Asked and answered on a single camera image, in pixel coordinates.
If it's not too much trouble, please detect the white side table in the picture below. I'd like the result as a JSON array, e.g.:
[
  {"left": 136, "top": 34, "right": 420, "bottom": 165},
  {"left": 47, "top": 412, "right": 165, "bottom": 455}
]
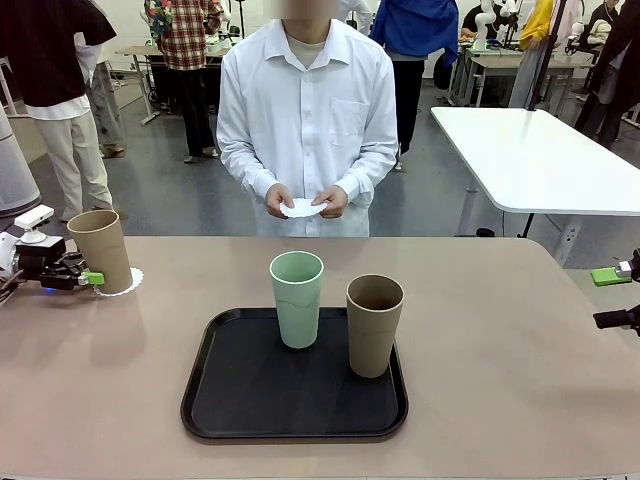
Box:
[{"left": 430, "top": 106, "right": 640, "bottom": 269}]

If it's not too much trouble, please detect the brown tall cup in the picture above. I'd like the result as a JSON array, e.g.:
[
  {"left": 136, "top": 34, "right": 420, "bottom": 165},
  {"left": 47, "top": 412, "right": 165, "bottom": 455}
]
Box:
[
  {"left": 66, "top": 209, "right": 134, "bottom": 295},
  {"left": 345, "top": 274, "right": 405, "bottom": 378}
]

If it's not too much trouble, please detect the black stand pole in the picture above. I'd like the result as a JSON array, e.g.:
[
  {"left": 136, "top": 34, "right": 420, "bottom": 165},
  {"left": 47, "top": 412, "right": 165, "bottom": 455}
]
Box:
[{"left": 523, "top": 0, "right": 569, "bottom": 112}]

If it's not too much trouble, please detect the background work table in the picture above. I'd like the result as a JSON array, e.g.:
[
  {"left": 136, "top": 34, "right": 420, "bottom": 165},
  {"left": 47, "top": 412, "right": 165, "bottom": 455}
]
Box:
[{"left": 114, "top": 45, "right": 169, "bottom": 126}]

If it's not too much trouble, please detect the person's left forearm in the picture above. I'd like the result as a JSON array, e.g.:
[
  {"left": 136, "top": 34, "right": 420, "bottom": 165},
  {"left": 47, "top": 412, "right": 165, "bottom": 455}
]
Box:
[{"left": 337, "top": 144, "right": 399, "bottom": 206}]

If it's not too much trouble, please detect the person's right forearm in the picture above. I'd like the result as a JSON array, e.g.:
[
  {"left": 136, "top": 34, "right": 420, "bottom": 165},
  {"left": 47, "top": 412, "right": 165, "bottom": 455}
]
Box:
[{"left": 219, "top": 144, "right": 281, "bottom": 199}]

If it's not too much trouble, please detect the bystander in blue jacket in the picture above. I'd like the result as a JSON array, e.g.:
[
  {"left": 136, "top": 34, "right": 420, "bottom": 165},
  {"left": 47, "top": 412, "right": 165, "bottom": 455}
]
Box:
[{"left": 369, "top": 0, "right": 460, "bottom": 171}]

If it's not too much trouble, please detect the bystander in black shirt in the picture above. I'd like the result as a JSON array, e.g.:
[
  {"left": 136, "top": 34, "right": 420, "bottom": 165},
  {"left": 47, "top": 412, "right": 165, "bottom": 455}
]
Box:
[{"left": 0, "top": 0, "right": 119, "bottom": 224}]

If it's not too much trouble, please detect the white cylindrical appliance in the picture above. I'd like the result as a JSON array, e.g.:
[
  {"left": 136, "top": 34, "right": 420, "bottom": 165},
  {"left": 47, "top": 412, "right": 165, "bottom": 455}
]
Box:
[{"left": 0, "top": 107, "right": 42, "bottom": 217}]

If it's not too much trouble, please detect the black plastic tray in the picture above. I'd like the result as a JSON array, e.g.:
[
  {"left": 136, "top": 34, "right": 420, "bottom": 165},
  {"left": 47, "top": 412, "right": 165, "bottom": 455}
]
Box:
[{"left": 180, "top": 306, "right": 410, "bottom": 444}]

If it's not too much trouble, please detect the bystander in plaid shirt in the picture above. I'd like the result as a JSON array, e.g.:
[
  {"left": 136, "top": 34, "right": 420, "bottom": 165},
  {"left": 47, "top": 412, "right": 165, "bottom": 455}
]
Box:
[{"left": 143, "top": 0, "right": 225, "bottom": 165}]

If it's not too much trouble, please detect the bystander in grey trousers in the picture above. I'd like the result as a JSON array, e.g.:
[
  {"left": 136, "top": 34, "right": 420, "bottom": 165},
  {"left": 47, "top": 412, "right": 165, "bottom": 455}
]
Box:
[{"left": 74, "top": 29, "right": 126, "bottom": 159}]

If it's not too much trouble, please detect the background grey desk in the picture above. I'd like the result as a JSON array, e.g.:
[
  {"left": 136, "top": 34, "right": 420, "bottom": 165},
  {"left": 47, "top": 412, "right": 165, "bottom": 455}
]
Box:
[{"left": 448, "top": 47, "right": 599, "bottom": 109}]

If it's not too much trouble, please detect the white lace paper coaster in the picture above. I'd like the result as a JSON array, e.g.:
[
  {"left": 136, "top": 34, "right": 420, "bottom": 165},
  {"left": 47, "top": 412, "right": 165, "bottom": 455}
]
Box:
[
  {"left": 92, "top": 267, "right": 146, "bottom": 298},
  {"left": 278, "top": 197, "right": 331, "bottom": 220}
]

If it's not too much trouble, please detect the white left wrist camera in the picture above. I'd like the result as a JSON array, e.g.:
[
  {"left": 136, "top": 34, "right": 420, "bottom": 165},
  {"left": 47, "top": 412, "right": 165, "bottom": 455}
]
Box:
[{"left": 13, "top": 205, "right": 67, "bottom": 251}]

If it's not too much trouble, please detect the person's right hand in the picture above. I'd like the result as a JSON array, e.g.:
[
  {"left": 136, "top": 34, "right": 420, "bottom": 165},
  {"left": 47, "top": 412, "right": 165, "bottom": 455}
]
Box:
[{"left": 264, "top": 182, "right": 297, "bottom": 220}]

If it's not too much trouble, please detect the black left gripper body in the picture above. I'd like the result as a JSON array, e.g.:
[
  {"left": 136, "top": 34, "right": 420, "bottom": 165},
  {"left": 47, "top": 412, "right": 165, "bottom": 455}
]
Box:
[{"left": 14, "top": 244, "right": 69, "bottom": 276}]

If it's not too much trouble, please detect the person's left hand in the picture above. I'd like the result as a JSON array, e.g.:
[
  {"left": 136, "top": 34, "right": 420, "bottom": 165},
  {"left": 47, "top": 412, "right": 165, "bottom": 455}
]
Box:
[{"left": 310, "top": 185, "right": 349, "bottom": 220}]

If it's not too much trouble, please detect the person in white shirt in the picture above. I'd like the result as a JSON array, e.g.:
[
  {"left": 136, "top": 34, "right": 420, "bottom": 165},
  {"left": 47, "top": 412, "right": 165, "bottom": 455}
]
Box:
[{"left": 215, "top": 0, "right": 400, "bottom": 239}]

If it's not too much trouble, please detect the light green tall cup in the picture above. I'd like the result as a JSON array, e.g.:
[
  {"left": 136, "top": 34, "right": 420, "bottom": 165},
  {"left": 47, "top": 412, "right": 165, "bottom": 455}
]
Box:
[{"left": 269, "top": 250, "right": 325, "bottom": 350}]

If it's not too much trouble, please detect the bystander in yellow top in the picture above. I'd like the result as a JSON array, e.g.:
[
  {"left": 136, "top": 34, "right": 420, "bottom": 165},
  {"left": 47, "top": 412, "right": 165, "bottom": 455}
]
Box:
[{"left": 508, "top": 0, "right": 557, "bottom": 110}]

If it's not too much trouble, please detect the bystander in dark coat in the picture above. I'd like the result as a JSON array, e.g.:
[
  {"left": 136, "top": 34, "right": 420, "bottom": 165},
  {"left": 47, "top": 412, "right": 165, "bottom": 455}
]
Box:
[{"left": 573, "top": 0, "right": 640, "bottom": 149}]

